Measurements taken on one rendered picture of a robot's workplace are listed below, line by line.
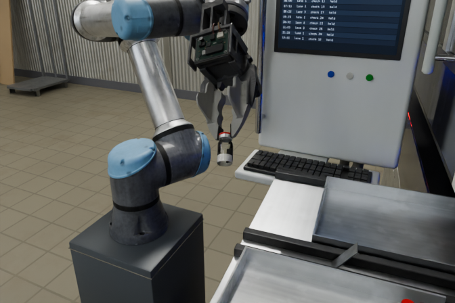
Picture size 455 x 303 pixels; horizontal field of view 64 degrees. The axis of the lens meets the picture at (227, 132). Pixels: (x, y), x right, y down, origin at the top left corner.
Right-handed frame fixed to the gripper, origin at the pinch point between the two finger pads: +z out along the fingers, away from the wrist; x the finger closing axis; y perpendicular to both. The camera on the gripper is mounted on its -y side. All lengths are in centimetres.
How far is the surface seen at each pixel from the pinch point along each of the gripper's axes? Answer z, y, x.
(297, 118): -39, -70, -7
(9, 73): -283, -219, -477
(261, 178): -15, -63, -18
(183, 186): -57, -177, -122
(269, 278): 18.1, -24.6, -2.4
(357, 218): 3.5, -45.2, 12.1
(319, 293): 20.4, -26.2, 6.4
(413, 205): -1, -55, 24
